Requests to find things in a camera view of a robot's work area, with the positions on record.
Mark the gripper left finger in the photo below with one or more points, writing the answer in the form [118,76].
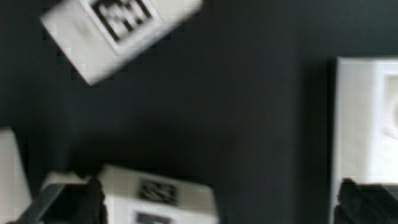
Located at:
[70,204]

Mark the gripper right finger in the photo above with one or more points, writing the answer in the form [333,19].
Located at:
[367,203]

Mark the white leg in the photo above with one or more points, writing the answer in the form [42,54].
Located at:
[152,199]
[108,29]

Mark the white square tabletop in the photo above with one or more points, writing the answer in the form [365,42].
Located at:
[365,141]

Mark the white leg front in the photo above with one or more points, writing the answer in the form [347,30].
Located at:
[108,29]

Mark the white fence left wall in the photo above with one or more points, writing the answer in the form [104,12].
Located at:
[15,193]

